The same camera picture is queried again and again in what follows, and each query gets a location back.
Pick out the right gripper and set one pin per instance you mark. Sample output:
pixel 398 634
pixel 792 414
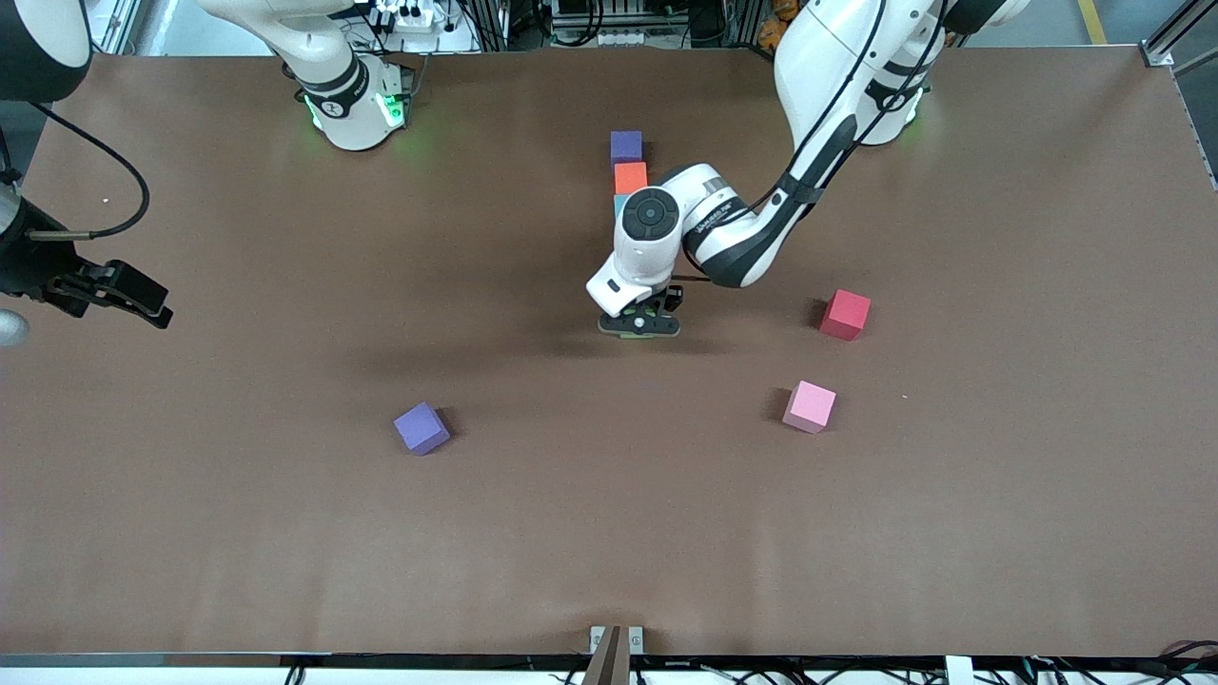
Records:
pixel 36 267

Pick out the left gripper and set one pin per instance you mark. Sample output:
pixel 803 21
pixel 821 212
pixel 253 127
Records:
pixel 673 301

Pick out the light blue foam cube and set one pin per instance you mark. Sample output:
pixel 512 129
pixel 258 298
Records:
pixel 620 205

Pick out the orange foam cube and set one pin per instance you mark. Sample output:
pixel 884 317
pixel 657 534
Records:
pixel 631 179

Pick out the purple foam cube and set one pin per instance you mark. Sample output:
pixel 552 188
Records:
pixel 421 428
pixel 627 148

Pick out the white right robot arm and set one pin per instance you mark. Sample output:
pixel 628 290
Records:
pixel 352 124

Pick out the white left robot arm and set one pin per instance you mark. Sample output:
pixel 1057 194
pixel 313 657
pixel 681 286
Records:
pixel 818 57

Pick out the red foam cube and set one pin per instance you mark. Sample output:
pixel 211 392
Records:
pixel 846 314

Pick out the pink foam cube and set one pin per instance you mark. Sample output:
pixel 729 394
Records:
pixel 810 406

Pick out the brown table cover sheet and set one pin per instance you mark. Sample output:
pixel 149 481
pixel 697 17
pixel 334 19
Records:
pixel 609 533

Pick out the dark equipment rack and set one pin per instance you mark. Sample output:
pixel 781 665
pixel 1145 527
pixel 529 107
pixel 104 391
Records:
pixel 618 19

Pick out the bag of orange snacks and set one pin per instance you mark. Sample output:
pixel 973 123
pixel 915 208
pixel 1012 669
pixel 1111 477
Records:
pixel 773 29

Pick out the white power strip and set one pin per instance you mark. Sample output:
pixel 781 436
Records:
pixel 409 17

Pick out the white plastic block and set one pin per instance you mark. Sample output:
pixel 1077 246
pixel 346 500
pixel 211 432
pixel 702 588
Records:
pixel 958 671

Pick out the silver camera mount bracket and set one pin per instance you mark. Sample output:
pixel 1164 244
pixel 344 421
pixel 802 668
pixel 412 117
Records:
pixel 598 637

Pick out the metal table edge rail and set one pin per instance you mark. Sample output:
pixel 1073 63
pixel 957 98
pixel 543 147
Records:
pixel 143 658

